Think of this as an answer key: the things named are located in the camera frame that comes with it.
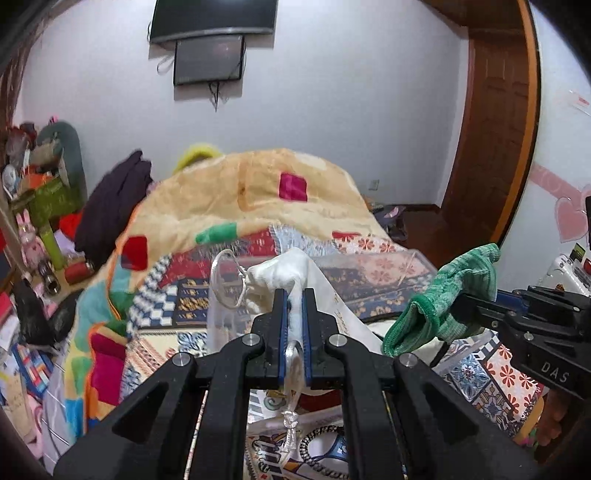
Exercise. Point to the dark purple clothing pile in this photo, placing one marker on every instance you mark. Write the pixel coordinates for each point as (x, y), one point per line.
(109, 207)

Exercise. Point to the green knitted glove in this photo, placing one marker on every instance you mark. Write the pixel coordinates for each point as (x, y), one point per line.
(428, 314)

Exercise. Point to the white drawstring bag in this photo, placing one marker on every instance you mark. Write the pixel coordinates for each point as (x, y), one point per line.
(253, 288)

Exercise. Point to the wooden door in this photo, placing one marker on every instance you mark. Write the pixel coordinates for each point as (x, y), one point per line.
(499, 124)

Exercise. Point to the small black wall monitor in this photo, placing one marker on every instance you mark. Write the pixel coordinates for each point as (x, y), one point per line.
(208, 59)

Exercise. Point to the green storage box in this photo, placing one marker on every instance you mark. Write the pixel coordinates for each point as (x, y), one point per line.
(51, 200)

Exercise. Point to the clear plastic storage box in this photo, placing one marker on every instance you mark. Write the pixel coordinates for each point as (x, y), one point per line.
(357, 289)

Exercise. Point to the beige fleece blanket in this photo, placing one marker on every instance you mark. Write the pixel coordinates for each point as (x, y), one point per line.
(245, 193)

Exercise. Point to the large black wall television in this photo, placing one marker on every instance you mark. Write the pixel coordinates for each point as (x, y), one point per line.
(180, 19)

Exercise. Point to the pink bunny plush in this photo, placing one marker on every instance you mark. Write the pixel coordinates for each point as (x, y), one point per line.
(32, 248)

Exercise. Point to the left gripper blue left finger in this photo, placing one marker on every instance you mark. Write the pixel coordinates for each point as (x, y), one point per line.
(281, 306)

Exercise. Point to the yellow fluffy cushion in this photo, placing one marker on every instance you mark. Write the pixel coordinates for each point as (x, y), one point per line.
(196, 153)

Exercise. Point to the grey green plush toy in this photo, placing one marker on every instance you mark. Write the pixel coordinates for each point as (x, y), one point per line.
(57, 149)

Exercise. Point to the grey backpack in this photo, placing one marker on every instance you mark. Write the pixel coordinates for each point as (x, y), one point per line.
(391, 219)

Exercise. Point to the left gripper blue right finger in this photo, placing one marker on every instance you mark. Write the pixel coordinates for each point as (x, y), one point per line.
(310, 335)

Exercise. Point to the patchwork patterned blanket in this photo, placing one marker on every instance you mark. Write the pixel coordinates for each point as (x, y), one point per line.
(188, 419)

